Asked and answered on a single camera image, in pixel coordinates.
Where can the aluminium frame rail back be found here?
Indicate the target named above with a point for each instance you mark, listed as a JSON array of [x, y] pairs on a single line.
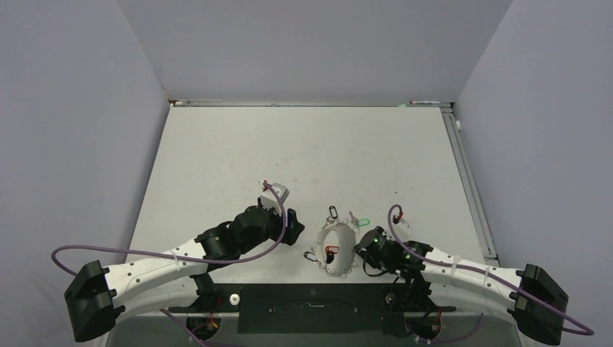
[[230, 103]]

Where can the aluminium frame rail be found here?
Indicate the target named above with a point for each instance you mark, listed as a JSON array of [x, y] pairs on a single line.
[[230, 103], [475, 206]]

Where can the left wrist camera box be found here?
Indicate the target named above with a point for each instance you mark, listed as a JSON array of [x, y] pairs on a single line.
[[274, 197]]

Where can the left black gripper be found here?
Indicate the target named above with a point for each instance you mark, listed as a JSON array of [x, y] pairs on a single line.
[[293, 227]]

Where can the aluminium frame rail right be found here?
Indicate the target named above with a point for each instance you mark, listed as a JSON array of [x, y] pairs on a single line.
[[475, 206]]

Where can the key with red tag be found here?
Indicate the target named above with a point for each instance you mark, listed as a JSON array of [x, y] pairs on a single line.
[[330, 253]]

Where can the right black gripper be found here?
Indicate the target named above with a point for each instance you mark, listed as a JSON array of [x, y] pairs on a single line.
[[367, 257]]

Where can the large silver keyring plate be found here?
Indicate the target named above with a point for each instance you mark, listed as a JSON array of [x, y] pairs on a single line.
[[339, 234]]

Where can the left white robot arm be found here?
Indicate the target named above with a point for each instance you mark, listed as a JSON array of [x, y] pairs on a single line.
[[100, 297]]

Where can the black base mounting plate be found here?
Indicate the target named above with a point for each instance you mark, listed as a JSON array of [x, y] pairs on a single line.
[[316, 308]]

